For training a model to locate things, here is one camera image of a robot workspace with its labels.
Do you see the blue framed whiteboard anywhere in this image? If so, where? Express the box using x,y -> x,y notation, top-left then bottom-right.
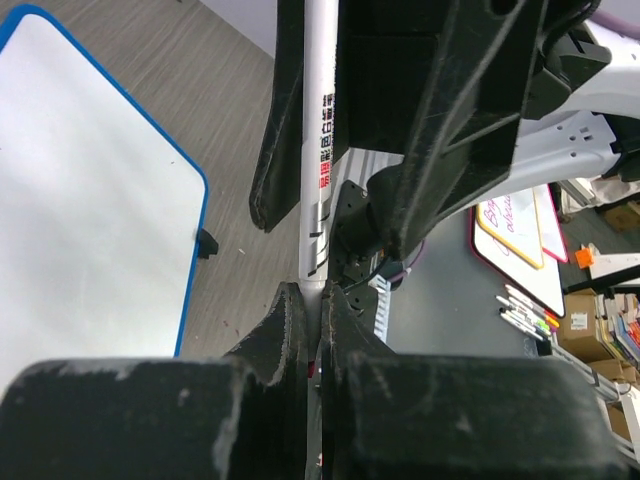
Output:
1,4 -> 208,385

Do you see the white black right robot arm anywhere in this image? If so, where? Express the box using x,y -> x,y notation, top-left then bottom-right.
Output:
249,1 -> 639,295

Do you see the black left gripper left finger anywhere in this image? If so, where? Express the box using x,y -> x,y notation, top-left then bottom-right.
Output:
1,283 -> 308,479

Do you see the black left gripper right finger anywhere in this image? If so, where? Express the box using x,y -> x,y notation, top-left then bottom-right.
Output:
321,285 -> 639,479

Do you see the pink framed whiteboard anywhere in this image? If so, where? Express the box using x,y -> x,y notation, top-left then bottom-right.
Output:
471,184 -> 568,317

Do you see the white marker with magenta cap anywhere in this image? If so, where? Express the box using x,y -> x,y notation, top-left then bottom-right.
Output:
298,0 -> 339,377

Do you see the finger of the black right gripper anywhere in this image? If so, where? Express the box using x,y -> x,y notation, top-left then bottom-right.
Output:
336,1 -> 547,260
249,0 -> 304,232

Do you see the yellow framed whiteboard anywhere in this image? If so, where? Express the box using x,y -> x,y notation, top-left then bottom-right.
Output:
476,189 -> 544,270

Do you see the cardboard box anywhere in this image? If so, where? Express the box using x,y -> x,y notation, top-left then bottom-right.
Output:
557,289 -> 613,363

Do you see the white slotted cable duct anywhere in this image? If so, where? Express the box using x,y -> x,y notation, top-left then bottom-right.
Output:
369,275 -> 392,343

